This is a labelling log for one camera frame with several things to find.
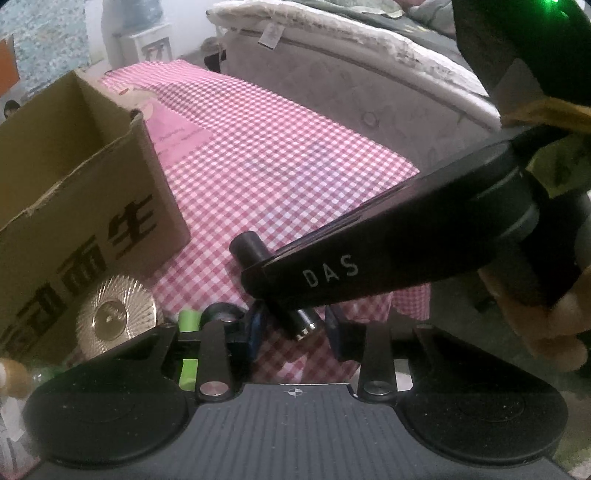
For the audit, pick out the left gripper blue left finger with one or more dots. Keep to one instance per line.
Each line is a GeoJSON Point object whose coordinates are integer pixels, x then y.
{"type": "Point", "coordinates": [226, 356]}

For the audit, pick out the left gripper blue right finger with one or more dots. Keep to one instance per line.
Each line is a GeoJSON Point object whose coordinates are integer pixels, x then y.
{"type": "Point", "coordinates": [369, 345]}

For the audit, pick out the black cylinder tube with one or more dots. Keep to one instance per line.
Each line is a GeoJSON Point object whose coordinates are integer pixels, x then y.
{"type": "Point", "coordinates": [251, 253]}

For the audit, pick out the gold lid cream jar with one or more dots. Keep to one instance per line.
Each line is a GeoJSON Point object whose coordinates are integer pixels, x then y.
{"type": "Point", "coordinates": [119, 309]}

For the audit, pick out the green dropper bottle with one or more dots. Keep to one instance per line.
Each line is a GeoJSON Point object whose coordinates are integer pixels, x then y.
{"type": "Point", "coordinates": [18, 380]}

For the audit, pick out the person's right hand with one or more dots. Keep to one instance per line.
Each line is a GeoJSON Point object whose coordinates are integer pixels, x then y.
{"type": "Point", "coordinates": [552, 335]}

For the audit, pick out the black oval case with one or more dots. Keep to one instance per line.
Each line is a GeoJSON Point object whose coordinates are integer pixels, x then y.
{"type": "Point", "coordinates": [221, 311]}

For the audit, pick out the pink checkered tablecloth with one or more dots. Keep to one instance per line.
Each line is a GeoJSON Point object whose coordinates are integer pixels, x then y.
{"type": "Point", "coordinates": [265, 164]}

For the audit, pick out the brown cardboard box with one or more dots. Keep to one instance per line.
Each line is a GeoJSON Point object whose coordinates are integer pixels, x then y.
{"type": "Point", "coordinates": [83, 197]}

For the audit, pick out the green blanket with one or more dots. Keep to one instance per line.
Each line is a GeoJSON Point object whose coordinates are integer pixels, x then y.
{"type": "Point", "coordinates": [430, 24]}

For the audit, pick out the grey mattress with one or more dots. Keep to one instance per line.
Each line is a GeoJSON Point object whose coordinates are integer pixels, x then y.
{"type": "Point", "coordinates": [369, 68]}

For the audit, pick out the white water dispenser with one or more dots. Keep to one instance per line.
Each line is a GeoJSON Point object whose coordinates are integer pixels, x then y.
{"type": "Point", "coordinates": [148, 45]}

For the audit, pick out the orange Philips product box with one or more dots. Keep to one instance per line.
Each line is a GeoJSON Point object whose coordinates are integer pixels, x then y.
{"type": "Point", "coordinates": [11, 89]}

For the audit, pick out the blue water jug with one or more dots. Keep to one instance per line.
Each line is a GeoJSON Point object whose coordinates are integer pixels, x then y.
{"type": "Point", "coordinates": [128, 16]}

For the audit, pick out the floral blue fabric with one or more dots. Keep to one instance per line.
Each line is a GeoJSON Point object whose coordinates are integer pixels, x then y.
{"type": "Point", "coordinates": [50, 38]}

